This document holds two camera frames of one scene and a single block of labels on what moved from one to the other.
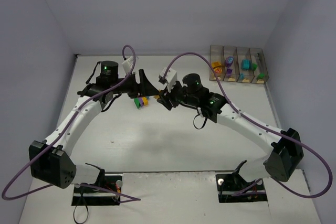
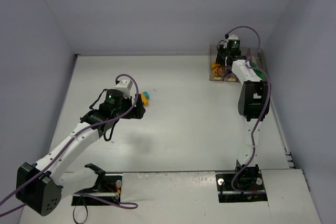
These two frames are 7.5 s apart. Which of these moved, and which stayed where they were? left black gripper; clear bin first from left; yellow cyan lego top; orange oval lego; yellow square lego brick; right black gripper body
Moved: right black gripper body; left black gripper
Stayed: orange oval lego; yellow square lego brick; clear bin first from left; yellow cyan lego top
